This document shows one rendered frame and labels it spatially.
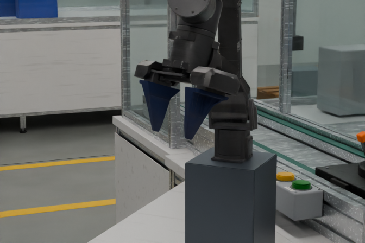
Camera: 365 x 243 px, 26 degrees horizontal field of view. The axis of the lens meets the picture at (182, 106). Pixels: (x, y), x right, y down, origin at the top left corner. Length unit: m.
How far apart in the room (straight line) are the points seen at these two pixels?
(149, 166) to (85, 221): 1.90
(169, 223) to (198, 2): 0.82
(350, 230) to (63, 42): 5.21
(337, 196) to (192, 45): 0.65
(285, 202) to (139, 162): 1.06
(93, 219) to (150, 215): 2.65
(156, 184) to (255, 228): 1.07
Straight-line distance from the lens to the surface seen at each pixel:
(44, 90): 6.67
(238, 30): 1.43
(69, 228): 4.37
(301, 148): 2.23
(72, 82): 6.71
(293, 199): 1.68
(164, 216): 1.83
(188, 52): 1.12
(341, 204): 1.65
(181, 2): 1.06
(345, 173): 1.80
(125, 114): 2.88
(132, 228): 1.75
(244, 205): 1.48
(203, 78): 1.06
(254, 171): 1.46
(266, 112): 2.57
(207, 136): 2.25
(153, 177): 2.55
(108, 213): 4.58
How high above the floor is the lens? 1.44
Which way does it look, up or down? 11 degrees down
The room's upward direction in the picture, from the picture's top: straight up
